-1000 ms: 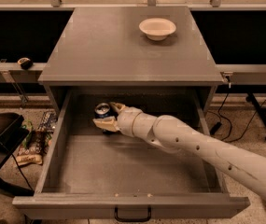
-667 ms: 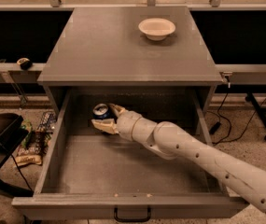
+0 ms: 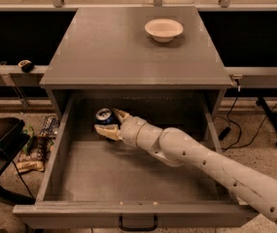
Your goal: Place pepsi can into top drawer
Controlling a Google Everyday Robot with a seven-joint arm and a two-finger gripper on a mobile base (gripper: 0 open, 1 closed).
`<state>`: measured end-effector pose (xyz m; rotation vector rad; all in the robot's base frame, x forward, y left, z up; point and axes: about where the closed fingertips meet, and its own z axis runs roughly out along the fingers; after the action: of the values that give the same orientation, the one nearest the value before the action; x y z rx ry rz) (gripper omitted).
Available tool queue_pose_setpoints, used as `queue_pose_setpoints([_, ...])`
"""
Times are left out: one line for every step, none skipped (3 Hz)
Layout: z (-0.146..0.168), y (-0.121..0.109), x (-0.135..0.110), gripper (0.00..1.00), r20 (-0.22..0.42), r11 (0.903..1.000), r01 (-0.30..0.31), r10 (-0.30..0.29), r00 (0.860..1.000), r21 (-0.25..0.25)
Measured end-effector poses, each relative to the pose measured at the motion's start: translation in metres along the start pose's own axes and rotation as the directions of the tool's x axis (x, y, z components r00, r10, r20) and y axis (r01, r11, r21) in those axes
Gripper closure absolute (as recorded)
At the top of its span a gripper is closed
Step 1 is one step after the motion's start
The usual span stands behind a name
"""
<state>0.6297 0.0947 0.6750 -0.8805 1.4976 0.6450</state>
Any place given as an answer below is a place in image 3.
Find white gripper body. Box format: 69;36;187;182
121;116;147;147

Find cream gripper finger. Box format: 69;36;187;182
113;109;131;123
94;124;122;141

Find blue pepsi can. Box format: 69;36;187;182
95;108;115;125

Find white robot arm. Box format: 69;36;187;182
94;108;277;224

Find grey open top drawer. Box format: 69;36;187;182
14;91;258;229

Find grey cabinet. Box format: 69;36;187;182
39;6;234;119

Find snack bags on floor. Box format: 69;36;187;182
17;116;59;173

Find white bowl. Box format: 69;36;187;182
145;18;184;43

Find black tape measure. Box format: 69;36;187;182
18;60;34;73

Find black chair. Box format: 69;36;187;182
0;117;35;205

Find black power cable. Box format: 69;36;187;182
214;94;277;152

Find black drawer handle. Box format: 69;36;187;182
119;216;158;232

